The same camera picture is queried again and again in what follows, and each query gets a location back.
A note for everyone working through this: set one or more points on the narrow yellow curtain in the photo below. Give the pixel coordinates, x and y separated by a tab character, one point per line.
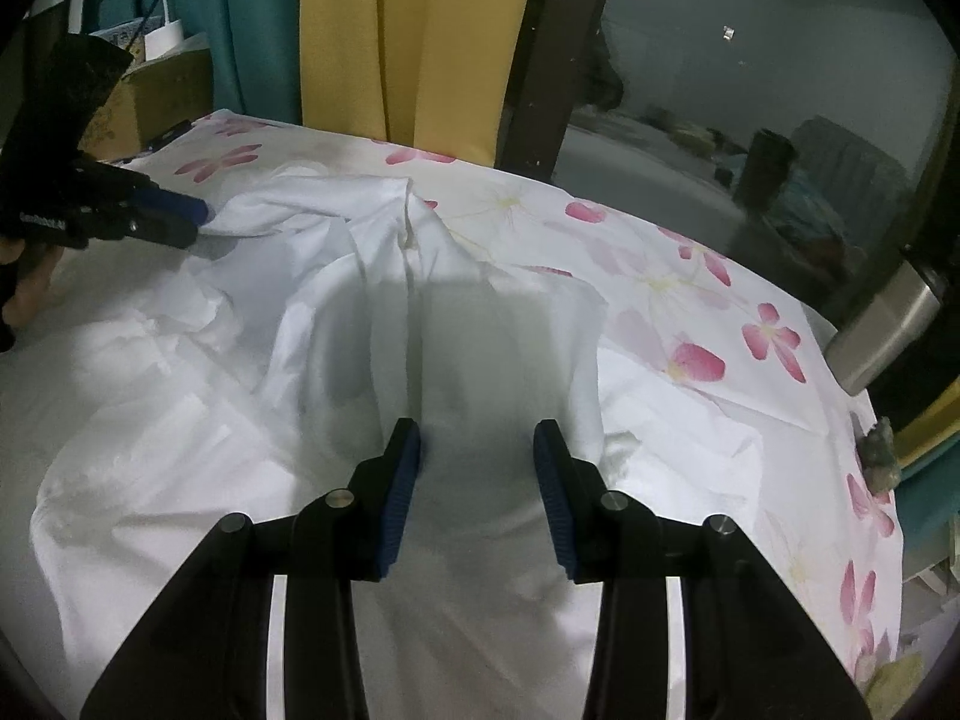
937	439

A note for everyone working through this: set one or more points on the cartoon printed box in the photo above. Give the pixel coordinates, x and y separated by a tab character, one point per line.
116	37

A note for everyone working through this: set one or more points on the floral bedsheet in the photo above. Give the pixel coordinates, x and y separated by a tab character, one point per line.
637	240

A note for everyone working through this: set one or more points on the white shirt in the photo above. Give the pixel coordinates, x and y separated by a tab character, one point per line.
225	427

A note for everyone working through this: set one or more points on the steel thermos bottle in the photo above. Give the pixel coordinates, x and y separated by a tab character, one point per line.
885	330

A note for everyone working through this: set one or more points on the narrow teal curtain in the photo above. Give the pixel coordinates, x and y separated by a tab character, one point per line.
934	510

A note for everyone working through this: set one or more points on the person's left hand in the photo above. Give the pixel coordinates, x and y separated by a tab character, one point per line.
34	285

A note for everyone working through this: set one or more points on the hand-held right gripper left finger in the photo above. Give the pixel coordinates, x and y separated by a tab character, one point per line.
401	495

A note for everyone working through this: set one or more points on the wide yellow curtain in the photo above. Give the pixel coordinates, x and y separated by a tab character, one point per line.
420	37

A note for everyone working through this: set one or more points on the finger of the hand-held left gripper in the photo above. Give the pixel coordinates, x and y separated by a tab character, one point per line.
157	232
176	204

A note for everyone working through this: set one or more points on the wide teal curtain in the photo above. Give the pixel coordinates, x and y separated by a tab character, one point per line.
247	30

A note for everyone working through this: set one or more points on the cardboard box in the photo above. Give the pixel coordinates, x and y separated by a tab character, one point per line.
161	97

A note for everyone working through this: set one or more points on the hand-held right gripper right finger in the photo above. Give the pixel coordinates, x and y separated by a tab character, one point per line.
553	502

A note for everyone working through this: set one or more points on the white desk lamp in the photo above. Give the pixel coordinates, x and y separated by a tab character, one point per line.
163	41

